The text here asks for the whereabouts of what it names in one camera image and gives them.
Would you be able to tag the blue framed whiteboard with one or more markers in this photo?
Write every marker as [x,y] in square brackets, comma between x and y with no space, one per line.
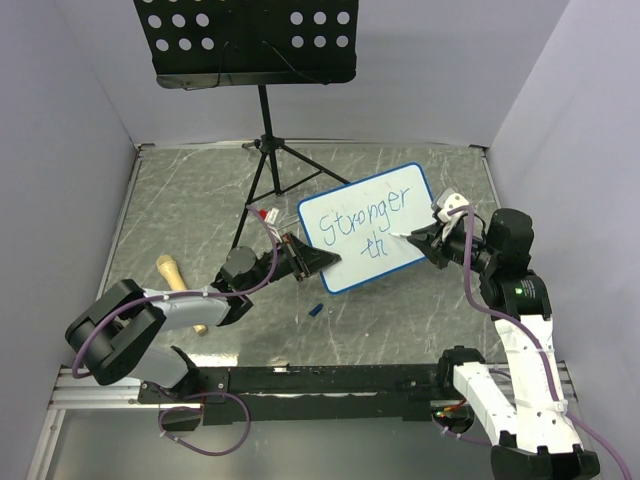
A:
[354,221]

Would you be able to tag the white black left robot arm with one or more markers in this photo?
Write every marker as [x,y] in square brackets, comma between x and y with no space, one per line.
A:
[114,338]

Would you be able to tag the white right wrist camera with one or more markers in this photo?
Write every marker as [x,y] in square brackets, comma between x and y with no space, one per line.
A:
[448,210]

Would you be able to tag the black music stand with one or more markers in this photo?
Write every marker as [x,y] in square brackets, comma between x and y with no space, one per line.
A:
[199,45]

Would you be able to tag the blue marker cap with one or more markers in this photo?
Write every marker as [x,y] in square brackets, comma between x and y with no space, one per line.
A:
[316,310]

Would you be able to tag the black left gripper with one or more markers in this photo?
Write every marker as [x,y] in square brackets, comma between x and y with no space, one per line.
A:
[303,259]

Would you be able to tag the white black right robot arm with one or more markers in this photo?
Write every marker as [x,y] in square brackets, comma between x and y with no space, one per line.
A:
[533,435]

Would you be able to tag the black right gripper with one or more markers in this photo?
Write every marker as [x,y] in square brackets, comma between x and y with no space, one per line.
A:
[433,242]

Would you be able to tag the wooden mallet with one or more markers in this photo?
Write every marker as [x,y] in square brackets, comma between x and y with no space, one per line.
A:
[169,270]

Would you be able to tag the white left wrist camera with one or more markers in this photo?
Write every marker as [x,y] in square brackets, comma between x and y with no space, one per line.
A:
[277,222]

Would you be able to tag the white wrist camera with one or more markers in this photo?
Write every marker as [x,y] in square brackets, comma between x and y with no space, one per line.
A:
[448,210]
[277,222]

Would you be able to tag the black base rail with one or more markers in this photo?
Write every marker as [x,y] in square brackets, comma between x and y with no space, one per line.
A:
[410,392]

